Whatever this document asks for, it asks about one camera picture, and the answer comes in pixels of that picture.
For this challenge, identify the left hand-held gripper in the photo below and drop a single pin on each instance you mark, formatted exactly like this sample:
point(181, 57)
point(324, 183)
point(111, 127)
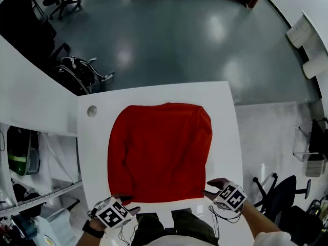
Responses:
point(112, 214)

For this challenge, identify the person's right forearm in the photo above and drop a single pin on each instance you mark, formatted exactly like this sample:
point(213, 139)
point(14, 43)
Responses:
point(258, 219)

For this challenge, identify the white metal shelf rack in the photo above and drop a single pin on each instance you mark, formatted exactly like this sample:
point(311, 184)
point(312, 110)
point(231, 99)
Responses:
point(51, 191)

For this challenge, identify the black chrome-frame visitor chair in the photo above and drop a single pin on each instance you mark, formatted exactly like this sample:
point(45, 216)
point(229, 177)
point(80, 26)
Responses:
point(316, 142)

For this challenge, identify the black wristwatch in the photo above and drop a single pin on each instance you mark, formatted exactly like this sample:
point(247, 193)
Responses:
point(93, 229)

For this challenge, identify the red shirt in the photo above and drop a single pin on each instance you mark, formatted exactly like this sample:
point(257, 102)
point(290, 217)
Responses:
point(159, 152)

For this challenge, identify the white curved console table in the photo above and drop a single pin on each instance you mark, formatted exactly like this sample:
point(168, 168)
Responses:
point(312, 52)

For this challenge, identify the teal black device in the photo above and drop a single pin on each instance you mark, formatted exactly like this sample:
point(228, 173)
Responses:
point(24, 228)

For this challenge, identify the person's left forearm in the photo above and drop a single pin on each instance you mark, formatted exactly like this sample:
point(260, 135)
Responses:
point(88, 240)

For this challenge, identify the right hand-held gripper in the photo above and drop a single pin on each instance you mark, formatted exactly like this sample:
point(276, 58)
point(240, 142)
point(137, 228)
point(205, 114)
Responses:
point(230, 197)

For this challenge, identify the black swivel office chair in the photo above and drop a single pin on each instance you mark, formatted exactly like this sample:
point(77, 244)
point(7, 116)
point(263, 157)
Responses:
point(284, 196)

